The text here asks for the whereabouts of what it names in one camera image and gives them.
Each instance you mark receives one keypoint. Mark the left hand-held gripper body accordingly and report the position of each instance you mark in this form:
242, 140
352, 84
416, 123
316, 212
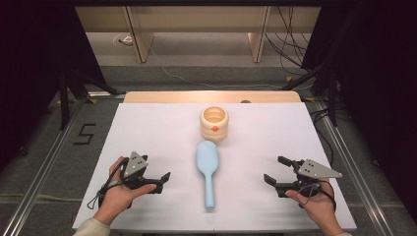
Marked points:
134, 165

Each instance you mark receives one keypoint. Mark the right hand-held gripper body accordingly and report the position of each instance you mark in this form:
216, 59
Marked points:
314, 171

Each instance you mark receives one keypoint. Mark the light blue hairbrush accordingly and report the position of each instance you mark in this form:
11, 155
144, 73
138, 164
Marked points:
207, 160

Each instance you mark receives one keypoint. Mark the cream ribbed cup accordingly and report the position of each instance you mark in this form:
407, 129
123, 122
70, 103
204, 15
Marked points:
214, 132

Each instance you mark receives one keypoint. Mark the person's left hand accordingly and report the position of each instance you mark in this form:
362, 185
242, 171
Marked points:
118, 198

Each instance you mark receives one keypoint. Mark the person's right hand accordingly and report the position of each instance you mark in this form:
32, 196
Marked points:
316, 208

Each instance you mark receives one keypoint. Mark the white table cover board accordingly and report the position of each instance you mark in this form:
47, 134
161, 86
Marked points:
262, 137

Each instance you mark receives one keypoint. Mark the yellow tape piece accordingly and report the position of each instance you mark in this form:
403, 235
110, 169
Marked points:
288, 79
309, 98
92, 101

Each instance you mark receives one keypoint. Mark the wooden table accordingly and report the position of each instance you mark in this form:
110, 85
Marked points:
180, 97

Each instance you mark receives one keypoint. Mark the dark table grommet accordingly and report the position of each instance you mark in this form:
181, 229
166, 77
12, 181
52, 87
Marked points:
246, 101

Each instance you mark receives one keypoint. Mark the black metal stand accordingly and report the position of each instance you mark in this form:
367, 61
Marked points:
332, 98
64, 98

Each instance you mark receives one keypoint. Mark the black curtain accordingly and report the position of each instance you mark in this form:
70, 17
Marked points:
29, 65
383, 82

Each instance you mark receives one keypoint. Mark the round floor socket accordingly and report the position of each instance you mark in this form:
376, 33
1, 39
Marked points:
123, 40

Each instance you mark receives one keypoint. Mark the beige wooden desk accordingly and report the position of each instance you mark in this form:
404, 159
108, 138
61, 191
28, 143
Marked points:
196, 19

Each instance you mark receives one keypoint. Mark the metal floor rail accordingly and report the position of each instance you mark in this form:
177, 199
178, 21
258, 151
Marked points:
360, 183
39, 183

